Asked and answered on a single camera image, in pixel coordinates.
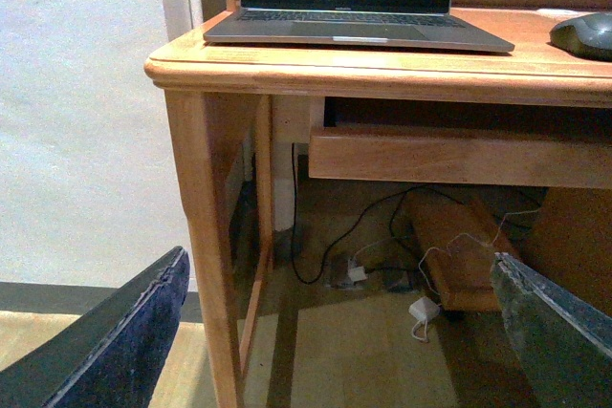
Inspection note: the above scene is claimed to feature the wooden keyboard drawer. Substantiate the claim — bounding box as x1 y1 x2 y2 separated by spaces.
308 127 611 189

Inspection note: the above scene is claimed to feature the grey logitech mouse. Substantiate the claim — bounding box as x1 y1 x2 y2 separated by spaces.
550 12 611 62

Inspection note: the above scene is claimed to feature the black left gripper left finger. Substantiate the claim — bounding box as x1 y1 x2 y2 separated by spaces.
1 247 190 407

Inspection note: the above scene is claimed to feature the black floor cable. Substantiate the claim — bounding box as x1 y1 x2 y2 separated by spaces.
290 142 468 285

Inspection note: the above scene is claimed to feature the white thin cable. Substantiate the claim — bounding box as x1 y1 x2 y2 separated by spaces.
410 206 544 344

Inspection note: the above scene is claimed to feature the grey open laptop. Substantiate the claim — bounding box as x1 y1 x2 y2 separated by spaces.
204 0 514 53

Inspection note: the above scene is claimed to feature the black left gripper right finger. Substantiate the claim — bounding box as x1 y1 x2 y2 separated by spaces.
491 252 611 407

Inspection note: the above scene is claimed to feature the white power adapter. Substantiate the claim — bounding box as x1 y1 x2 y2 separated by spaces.
409 297 440 323

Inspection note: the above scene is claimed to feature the floor power strip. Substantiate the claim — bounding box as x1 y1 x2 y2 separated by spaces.
324 254 415 293

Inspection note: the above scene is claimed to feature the wooden footrest board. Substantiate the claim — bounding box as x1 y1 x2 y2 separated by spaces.
407 191 520 312

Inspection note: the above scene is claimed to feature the wooden desk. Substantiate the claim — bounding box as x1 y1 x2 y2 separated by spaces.
144 0 611 407

